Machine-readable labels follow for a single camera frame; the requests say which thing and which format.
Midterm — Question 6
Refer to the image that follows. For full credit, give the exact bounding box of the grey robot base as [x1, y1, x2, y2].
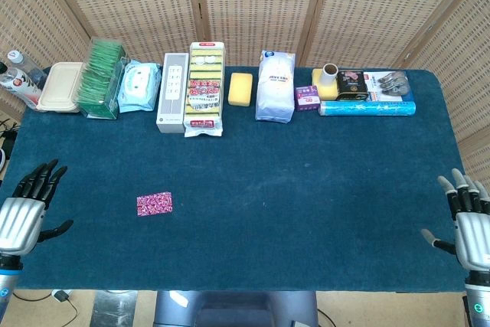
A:
[152, 289, 320, 327]

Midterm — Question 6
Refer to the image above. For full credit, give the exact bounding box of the yellow sponge multipack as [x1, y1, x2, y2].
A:
[182, 41, 227, 139]

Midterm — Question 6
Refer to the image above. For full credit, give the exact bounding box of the white adapter with black cable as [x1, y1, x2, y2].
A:
[51, 290, 78, 319]

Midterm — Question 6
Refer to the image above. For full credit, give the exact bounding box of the white power strip box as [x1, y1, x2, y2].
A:
[155, 52, 191, 135]

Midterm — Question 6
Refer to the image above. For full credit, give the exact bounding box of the blue cling film roll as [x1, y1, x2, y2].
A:
[318, 100, 418, 117]

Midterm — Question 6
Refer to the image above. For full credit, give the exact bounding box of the light blue wet wipes pack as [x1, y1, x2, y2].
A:
[117, 59, 162, 114]

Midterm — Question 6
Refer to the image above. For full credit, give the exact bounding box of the white paper bag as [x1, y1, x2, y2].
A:
[254, 50, 297, 124]

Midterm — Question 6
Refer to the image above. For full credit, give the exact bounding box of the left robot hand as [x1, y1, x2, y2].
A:
[0, 158, 74, 257]

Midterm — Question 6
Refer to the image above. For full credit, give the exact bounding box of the white labelled drink bottle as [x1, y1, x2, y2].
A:
[0, 61, 43, 110]

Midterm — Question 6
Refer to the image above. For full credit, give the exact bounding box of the dark rectangular tin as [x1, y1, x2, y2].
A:
[335, 70, 371, 103]

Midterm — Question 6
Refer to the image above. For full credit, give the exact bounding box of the green tea bag box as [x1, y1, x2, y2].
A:
[76, 38, 128, 120]

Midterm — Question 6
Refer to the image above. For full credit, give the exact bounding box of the clear water bottle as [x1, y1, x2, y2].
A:
[7, 50, 47, 89]

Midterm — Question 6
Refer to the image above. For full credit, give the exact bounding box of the shiny metal floor plate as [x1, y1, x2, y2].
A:
[93, 290, 139, 327]

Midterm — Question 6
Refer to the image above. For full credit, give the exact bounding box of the flat yellow sponge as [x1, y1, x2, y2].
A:
[311, 68, 340, 102]

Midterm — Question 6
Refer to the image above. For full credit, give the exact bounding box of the pink patterned rectangular block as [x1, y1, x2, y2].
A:
[136, 191, 174, 218]

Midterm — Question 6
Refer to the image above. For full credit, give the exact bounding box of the beige lidded food container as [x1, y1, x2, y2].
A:
[36, 61, 85, 114]

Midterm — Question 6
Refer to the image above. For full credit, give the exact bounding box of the white roll with cardboard core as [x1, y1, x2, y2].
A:
[320, 63, 339, 87]

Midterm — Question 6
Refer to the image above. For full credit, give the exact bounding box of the plain yellow sponge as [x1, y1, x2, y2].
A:
[227, 72, 254, 107]

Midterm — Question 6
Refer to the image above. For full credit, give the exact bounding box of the blue carpet table mat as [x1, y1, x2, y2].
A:
[0, 65, 490, 293]

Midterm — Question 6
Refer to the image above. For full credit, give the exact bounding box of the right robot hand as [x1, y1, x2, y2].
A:
[420, 168, 490, 273]

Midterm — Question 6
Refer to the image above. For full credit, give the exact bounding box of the small purple box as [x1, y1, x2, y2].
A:
[293, 84, 321, 113]

